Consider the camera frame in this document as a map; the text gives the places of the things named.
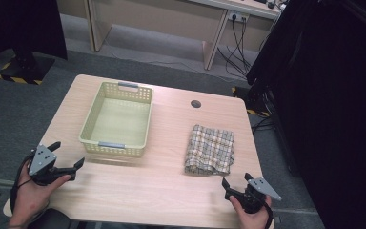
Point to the black curtain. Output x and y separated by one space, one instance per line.
330 111
12 22

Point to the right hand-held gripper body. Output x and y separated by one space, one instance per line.
251 198

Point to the white power socket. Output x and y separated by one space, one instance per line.
237 16

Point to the pale green plastic basket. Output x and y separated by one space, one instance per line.
117 124

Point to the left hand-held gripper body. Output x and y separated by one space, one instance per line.
42 159

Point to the person's left hand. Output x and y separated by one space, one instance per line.
31 200

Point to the plaid cloth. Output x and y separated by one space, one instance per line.
209 149

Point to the yellow black hazard tape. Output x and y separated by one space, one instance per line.
258 113
19 80

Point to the beige wooden desk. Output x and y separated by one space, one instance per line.
171 19

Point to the person's right hand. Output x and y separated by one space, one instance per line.
254 221

